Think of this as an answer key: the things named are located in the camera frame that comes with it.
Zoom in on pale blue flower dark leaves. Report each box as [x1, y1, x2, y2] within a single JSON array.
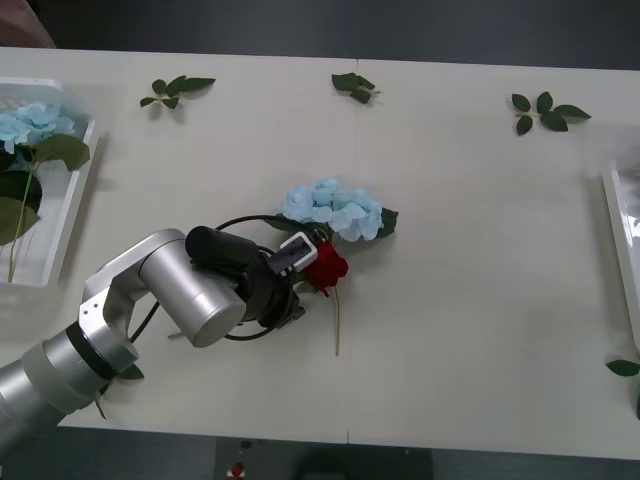
[[0, 149, 45, 246]]

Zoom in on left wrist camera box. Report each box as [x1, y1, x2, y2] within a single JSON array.
[[267, 231, 320, 278]]

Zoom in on loose green leaf twig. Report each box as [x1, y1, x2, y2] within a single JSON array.
[[511, 91, 593, 136], [331, 72, 382, 105], [139, 74, 217, 110], [94, 364, 145, 420]]

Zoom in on black left wrist camera cable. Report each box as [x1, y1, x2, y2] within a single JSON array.
[[130, 214, 321, 345]]

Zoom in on pale blue flower long stem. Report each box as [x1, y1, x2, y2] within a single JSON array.
[[0, 102, 91, 284]]

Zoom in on shallow white plastic box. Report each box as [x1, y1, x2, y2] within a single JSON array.
[[0, 77, 99, 289], [602, 159, 640, 349]]

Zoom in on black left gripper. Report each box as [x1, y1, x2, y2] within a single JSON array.
[[239, 247, 307, 329]]

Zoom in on red rose with yellowed leaf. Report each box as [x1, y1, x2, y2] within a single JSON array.
[[168, 242, 350, 340]]

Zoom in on pale blue flower green stem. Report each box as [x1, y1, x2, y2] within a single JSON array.
[[264, 177, 400, 357]]

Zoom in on single loose green leaf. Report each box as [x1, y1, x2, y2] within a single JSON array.
[[605, 358, 640, 378]]

